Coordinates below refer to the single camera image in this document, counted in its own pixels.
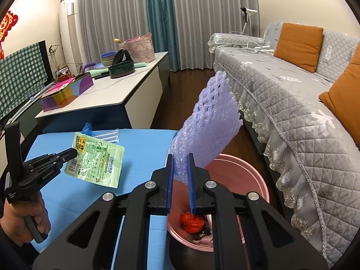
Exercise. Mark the white floor lamp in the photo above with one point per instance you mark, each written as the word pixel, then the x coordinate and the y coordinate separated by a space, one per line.
pixel 247 17

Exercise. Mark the grey curtain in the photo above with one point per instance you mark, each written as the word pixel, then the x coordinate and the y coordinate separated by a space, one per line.
pixel 213 11
pixel 112 11

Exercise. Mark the yellow artificial flower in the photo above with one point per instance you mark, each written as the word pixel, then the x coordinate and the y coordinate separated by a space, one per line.
pixel 117 41

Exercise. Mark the purple foam net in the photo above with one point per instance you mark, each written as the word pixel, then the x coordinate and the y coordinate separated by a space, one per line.
pixel 211 118

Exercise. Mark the clear plastic wrapper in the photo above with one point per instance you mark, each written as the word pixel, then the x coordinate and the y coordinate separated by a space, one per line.
pixel 107 135

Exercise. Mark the white marble coffee table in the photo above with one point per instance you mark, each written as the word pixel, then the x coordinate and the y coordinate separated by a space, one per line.
pixel 126 87

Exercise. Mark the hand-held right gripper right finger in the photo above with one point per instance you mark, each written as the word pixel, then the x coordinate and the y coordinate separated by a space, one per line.
pixel 191 185

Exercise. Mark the green checked cloth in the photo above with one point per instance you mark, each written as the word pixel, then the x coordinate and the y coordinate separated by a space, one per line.
pixel 19 81

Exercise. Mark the dark green bowl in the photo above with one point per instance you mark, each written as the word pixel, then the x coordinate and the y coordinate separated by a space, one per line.
pixel 121 69

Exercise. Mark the blue crumpled plastic bag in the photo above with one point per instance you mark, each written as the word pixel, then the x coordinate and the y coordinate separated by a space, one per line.
pixel 87 128

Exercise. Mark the teal curtain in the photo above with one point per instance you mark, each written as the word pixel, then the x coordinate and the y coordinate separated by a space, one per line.
pixel 161 19

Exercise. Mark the white rod with blue ball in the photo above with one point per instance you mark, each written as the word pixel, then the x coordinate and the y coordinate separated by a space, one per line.
pixel 32 99

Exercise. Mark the light blue plate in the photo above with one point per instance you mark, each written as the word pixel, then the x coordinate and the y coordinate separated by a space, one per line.
pixel 101 66

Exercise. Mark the white power strip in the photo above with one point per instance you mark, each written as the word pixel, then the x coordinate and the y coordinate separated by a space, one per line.
pixel 267 50

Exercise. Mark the bamboo plant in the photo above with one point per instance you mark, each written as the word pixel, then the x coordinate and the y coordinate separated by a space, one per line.
pixel 54 56

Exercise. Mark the white standing air conditioner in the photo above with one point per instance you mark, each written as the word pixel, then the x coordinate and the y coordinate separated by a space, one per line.
pixel 70 33

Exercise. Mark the colourful tin box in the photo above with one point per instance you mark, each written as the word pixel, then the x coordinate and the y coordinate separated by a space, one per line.
pixel 81 84

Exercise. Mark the blue bowl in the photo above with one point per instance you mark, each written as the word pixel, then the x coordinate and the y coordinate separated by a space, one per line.
pixel 108 54

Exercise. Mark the pink item in basket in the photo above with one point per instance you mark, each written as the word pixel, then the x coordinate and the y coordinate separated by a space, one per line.
pixel 133 39

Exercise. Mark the pink plastic basin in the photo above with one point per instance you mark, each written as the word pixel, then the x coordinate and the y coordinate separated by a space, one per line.
pixel 239 174

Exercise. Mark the small photo frame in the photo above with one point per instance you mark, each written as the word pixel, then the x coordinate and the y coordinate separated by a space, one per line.
pixel 62 71

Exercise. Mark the beige lace basket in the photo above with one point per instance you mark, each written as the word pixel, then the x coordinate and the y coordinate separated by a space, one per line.
pixel 140 50

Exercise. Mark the person's left forearm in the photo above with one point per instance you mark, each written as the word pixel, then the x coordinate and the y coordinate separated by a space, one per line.
pixel 11 249

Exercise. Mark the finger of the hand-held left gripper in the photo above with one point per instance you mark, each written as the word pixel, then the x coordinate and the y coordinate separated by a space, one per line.
pixel 53 166
pixel 62 154

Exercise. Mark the pink paper sheet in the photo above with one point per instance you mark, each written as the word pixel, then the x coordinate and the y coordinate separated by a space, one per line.
pixel 60 85

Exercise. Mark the person's left hand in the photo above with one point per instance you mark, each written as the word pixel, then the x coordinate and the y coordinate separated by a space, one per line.
pixel 17 219

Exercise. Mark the purple plastic item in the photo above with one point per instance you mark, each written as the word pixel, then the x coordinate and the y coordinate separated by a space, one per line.
pixel 85 67

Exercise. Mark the green printed plastic pouch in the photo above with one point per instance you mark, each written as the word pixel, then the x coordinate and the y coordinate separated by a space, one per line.
pixel 95 160

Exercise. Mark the grey quilted sofa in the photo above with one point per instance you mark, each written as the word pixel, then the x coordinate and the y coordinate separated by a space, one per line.
pixel 281 104

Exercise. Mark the light green tray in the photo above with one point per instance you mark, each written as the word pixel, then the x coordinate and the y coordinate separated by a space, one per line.
pixel 140 65

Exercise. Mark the blue table cloth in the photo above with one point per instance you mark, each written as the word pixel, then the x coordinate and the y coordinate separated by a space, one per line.
pixel 135 157

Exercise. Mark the black television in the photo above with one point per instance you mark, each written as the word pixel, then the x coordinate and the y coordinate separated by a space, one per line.
pixel 48 67

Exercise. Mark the red wall ornament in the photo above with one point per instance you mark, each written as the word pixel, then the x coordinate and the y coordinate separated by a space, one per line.
pixel 8 25

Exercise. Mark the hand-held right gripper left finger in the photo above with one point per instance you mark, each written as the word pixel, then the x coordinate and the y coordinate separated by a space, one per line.
pixel 169 191

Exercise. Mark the orange cushion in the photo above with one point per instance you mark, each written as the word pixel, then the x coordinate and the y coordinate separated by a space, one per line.
pixel 346 98
pixel 298 46

